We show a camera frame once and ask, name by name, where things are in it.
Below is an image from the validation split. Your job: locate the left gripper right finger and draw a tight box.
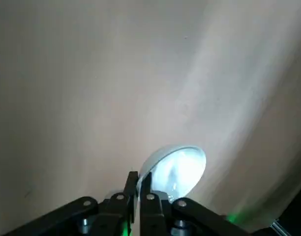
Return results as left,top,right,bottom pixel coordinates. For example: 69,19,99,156
139,172,249,236

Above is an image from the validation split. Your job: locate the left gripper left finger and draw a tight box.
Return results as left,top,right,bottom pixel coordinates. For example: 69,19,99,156
2,171,139,236

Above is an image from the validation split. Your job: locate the white crucible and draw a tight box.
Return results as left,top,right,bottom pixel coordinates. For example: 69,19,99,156
136,144,207,200

